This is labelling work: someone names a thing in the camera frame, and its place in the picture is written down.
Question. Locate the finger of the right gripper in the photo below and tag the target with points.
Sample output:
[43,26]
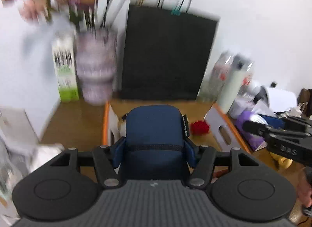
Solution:
[290,123]
[268,132]

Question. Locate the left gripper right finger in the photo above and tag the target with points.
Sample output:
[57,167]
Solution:
[202,160]

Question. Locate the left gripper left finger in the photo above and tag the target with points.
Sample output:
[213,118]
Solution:
[106,159]

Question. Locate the red rose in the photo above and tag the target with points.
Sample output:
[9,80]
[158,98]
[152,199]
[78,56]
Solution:
[200,127]

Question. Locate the navy zip pouch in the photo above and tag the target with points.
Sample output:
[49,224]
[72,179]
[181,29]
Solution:
[154,148]

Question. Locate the person right hand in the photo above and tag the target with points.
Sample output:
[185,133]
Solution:
[304,190]

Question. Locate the purple tissue pack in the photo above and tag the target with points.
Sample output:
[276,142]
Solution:
[248,124]

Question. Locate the yellow mug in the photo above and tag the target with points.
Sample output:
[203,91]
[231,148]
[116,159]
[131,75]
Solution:
[284,163]

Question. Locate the white appliance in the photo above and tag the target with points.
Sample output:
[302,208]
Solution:
[277,100]

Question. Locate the red cardboard box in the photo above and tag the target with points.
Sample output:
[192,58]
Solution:
[222,135]

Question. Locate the water bottle left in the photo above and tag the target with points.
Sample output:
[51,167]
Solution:
[211,87]

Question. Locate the white thermos bottle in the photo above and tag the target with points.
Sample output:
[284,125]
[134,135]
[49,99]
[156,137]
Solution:
[238,71]

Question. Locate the black paper bag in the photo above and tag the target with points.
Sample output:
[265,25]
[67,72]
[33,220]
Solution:
[166,51]

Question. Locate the milk carton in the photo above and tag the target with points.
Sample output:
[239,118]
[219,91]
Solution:
[63,52]

